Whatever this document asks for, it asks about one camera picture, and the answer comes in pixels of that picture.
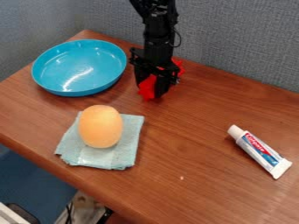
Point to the red plastic block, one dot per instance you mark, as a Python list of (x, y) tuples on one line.
[(172, 73)]

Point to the orange egg-shaped sponge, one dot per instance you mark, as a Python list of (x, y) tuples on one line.
[(100, 126)]

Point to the white toothpaste tube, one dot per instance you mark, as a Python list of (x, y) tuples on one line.
[(265, 155)]

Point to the blue plate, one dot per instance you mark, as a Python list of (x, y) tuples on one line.
[(79, 68)]

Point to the light blue cloth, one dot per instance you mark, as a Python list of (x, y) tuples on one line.
[(114, 158)]

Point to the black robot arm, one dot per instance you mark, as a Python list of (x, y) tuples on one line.
[(158, 13)]

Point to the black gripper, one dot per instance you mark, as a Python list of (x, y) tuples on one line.
[(155, 55)]

